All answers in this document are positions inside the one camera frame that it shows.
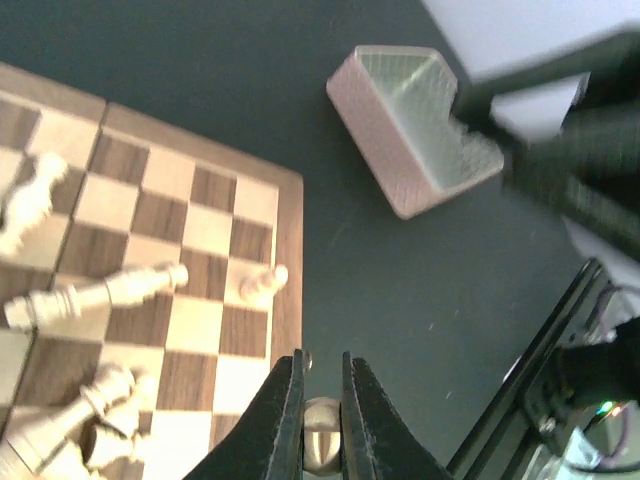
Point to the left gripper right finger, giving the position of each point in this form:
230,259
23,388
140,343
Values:
376,443

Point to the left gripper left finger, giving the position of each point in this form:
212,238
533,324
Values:
266,442

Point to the white chess pawn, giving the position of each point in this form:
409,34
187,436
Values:
322,436

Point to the white chess piece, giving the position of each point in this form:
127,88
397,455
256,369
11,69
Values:
127,288

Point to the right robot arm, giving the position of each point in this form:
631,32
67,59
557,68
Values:
589,170

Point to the white chess pieces pile lower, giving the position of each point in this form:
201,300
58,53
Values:
98,428

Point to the white chess pieces pile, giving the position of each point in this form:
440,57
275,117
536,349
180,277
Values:
29,203
98,428

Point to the white chess rook corner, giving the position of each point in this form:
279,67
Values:
264,285

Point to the wooden chess board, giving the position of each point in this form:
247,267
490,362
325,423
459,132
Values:
139,192

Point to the white chess pieces pile upper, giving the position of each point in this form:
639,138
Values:
29,203

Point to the black front rail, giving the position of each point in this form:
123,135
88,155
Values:
572,367

